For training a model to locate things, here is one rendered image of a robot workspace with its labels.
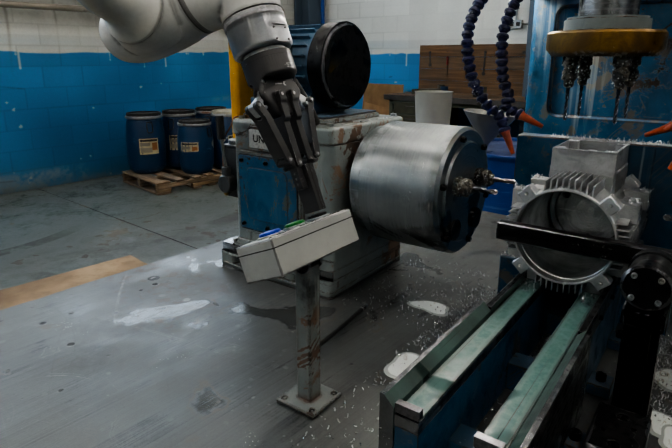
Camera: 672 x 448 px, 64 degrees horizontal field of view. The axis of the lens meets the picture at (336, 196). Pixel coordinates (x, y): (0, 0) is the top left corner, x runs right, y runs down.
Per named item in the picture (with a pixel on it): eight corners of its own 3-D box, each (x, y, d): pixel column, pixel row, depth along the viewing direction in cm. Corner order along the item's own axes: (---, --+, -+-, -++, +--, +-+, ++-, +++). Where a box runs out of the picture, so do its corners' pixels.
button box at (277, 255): (325, 248, 84) (315, 216, 84) (360, 240, 79) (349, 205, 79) (245, 284, 70) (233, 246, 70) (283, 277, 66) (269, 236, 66)
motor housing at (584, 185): (534, 247, 109) (543, 154, 104) (640, 268, 98) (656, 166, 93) (499, 278, 93) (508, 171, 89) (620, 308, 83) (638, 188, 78)
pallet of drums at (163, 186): (219, 166, 653) (216, 104, 634) (259, 176, 598) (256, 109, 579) (122, 182, 572) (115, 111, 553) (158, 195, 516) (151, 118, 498)
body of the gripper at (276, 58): (261, 44, 73) (283, 110, 73) (302, 45, 79) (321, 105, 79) (227, 66, 77) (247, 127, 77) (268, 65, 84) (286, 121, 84)
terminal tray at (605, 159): (564, 176, 103) (568, 138, 101) (626, 183, 97) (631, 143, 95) (546, 188, 93) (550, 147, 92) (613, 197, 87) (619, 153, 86)
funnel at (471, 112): (476, 156, 270) (479, 106, 264) (522, 162, 255) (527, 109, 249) (451, 164, 252) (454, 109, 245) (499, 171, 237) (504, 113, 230)
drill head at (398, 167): (360, 210, 136) (361, 111, 130) (502, 238, 115) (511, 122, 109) (296, 236, 117) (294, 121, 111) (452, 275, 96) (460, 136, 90)
